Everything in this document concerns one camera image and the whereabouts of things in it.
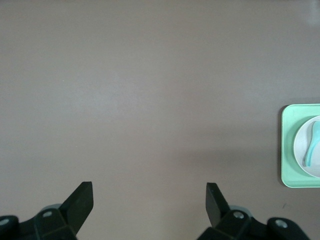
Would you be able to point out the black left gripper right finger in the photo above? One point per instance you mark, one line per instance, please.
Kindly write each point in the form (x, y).
(220, 215)

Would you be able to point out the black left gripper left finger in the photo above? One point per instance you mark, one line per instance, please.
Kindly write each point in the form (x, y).
(75, 210)

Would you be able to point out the round white plate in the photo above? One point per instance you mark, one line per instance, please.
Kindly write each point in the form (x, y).
(301, 142)

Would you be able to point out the teal plastic spoon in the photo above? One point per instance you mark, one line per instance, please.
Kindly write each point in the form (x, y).
(312, 147)

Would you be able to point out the light green rectangular tray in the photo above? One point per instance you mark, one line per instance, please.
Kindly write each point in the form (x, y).
(287, 150)

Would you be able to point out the brown table cover sheet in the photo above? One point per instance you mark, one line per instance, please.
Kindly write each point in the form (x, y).
(125, 100)

